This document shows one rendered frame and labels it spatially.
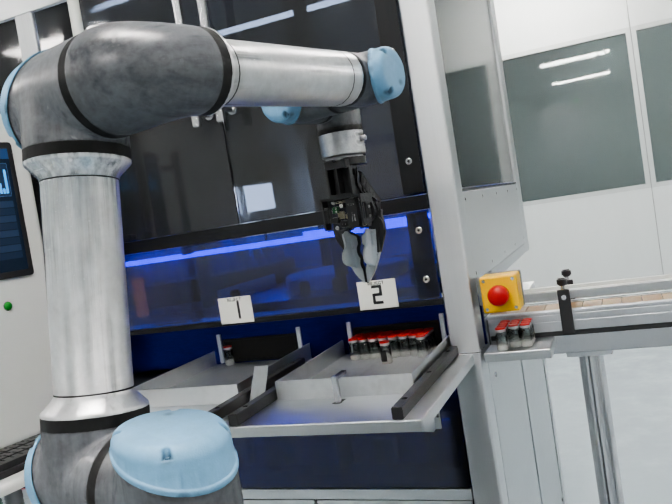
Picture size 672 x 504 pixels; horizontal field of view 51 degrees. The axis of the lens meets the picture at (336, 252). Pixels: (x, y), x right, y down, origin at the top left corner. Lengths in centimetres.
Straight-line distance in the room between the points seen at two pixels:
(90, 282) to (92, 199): 9
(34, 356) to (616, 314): 128
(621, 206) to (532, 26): 159
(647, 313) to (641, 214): 449
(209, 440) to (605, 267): 546
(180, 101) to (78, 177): 14
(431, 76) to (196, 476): 97
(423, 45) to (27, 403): 117
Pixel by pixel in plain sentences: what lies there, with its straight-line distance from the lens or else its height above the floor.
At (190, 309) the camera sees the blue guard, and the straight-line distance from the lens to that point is 169.
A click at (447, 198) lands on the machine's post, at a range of 143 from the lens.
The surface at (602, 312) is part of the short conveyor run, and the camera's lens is 153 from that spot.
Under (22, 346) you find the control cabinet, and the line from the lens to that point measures 178.
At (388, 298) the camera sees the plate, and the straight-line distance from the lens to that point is 148.
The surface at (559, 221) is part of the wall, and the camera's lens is 602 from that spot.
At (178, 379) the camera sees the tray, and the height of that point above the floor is 89.
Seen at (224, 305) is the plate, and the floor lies 103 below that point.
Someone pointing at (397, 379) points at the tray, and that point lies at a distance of 123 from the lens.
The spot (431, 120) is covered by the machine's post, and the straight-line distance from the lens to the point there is 144.
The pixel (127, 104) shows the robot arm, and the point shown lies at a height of 134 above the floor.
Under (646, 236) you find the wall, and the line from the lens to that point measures 602.
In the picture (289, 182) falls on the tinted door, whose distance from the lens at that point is 155.
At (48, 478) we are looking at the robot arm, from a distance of 84.
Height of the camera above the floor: 120
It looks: 3 degrees down
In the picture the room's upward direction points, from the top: 9 degrees counter-clockwise
